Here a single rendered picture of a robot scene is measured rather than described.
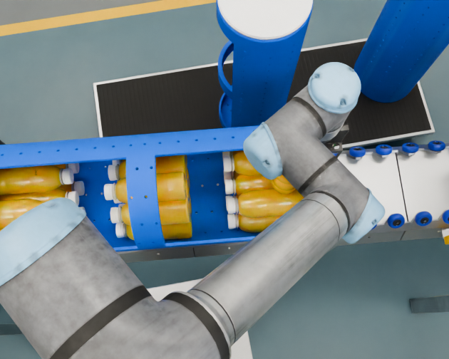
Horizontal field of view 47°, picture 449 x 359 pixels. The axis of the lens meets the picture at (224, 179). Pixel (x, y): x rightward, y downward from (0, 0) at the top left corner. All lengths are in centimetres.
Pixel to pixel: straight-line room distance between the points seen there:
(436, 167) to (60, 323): 127
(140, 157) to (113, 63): 156
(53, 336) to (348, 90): 51
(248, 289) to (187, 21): 229
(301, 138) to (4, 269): 43
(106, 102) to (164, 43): 48
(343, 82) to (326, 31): 202
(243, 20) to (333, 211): 94
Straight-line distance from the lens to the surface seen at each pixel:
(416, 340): 248
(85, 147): 123
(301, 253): 63
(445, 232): 158
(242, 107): 196
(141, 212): 116
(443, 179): 158
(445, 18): 192
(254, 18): 154
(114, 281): 50
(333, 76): 77
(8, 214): 131
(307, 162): 73
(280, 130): 74
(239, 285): 56
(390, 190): 152
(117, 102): 244
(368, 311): 241
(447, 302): 211
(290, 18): 155
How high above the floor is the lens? 233
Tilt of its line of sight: 75 degrees down
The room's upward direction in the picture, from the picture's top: straight up
